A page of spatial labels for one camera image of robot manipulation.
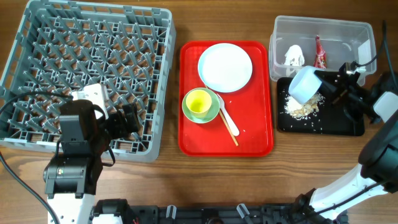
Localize red snack wrapper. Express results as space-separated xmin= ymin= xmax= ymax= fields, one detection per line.
xmin=313 ymin=35 xmax=327 ymax=68

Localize light blue bowl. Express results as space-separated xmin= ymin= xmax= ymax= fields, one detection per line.
xmin=289 ymin=66 xmax=322 ymax=105

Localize white tissue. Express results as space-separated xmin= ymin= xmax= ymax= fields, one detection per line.
xmin=284 ymin=45 xmax=305 ymax=67

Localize rice and food scraps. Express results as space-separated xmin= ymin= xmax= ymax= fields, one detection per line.
xmin=284 ymin=93 xmax=325 ymax=120

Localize yellow cup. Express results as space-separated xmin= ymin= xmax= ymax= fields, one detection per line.
xmin=185 ymin=89 xmax=212 ymax=118

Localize green bowl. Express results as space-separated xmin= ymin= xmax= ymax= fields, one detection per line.
xmin=182 ymin=88 xmax=220 ymax=124

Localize wooden chopstick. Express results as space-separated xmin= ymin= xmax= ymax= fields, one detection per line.
xmin=217 ymin=95 xmax=239 ymax=146

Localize white plastic fork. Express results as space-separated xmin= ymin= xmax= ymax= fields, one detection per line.
xmin=217 ymin=94 xmax=240 ymax=136

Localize light blue plate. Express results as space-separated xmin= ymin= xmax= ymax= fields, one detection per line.
xmin=197 ymin=43 xmax=253 ymax=93

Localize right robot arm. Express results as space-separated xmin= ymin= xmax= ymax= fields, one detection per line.
xmin=289 ymin=63 xmax=397 ymax=223

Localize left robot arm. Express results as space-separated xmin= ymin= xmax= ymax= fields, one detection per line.
xmin=44 ymin=100 xmax=139 ymax=223

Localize grey dishwasher rack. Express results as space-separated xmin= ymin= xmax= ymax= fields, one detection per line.
xmin=1 ymin=1 xmax=176 ymax=162

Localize black plastic tray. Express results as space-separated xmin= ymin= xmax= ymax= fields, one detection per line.
xmin=277 ymin=78 xmax=365 ymax=136

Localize clear plastic bin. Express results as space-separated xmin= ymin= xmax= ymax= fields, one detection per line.
xmin=269 ymin=16 xmax=377 ymax=82

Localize red plastic tray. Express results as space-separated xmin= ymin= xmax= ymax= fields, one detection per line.
xmin=178 ymin=40 xmax=274 ymax=157

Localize right black cable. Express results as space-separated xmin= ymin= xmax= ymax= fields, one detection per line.
xmin=349 ymin=20 xmax=398 ymax=91

